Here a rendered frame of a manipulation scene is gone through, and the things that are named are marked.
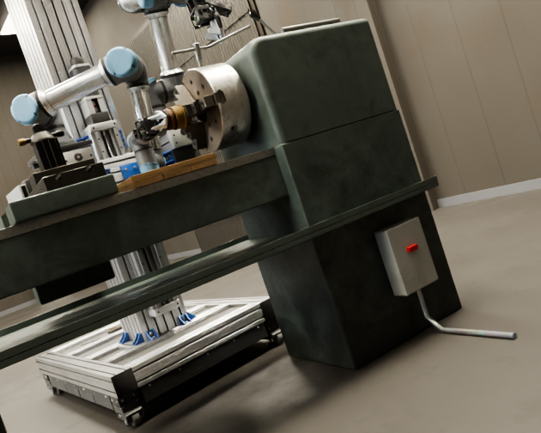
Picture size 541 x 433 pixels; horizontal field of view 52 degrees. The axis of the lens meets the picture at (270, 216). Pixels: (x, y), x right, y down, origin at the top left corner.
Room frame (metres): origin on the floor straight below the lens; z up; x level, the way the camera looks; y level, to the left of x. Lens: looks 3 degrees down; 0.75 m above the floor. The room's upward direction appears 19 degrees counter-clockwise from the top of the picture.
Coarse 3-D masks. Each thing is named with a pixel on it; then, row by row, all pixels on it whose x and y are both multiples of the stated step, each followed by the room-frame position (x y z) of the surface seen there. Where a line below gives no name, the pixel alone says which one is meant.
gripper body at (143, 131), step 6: (144, 120) 2.06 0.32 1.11; (150, 120) 2.07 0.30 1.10; (156, 120) 2.08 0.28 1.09; (138, 126) 2.08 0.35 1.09; (144, 126) 2.06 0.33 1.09; (150, 126) 2.07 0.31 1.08; (132, 132) 2.15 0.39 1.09; (138, 132) 2.09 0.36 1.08; (144, 132) 2.06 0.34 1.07; (150, 132) 2.06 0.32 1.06; (156, 132) 2.09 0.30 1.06; (138, 138) 2.15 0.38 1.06; (144, 138) 2.09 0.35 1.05; (150, 138) 2.17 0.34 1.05
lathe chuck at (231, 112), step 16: (192, 80) 2.09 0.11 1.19; (208, 80) 1.99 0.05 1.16; (224, 80) 2.01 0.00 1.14; (224, 96) 1.99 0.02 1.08; (208, 112) 2.06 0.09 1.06; (224, 112) 1.99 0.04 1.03; (240, 112) 2.02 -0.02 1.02; (208, 128) 2.10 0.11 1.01; (224, 128) 2.01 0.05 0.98; (240, 128) 2.05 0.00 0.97; (208, 144) 2.13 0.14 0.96; (224, 144) 2.07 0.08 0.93
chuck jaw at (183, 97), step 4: (184, 84) 2.16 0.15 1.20; (176, 88) 2.13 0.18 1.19; (180, 88) 2.14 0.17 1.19; (184, 88) 2.14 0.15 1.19; (176, 92) 2.14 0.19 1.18; (180, 92) 2.13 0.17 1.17; (184, 92) 2.13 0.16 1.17; (188, 92) 2.14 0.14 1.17; (176, 96) 2.11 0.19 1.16; (180, 96) 2.11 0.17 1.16; (184, 96) 2.12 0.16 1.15; (188, 96) 2.12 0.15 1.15; (192, 96) 2.13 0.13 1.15; (176, 100) 2.12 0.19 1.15; (180, 100) 2.10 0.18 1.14; (184, 100) 2.10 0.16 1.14; (188, 100) 2.11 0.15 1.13; (192, 100) 2.12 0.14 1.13; (180, 104) 2.08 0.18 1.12; (184, 104) 2.09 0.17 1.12; (188, 104) 2.09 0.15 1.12
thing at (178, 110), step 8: (176, 104) 2.06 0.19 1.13; (168, 112) 2.02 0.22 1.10; (176, 112) 2.02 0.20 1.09; (184, 112) 2.03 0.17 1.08; (168, 120) 2.02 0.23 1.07; (176, 120) 2.03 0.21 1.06; (184, 120) 2.04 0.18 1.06; (168, 128) 2.04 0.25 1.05; (176, 128) 2.05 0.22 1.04; (184, 128) 2.07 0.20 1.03
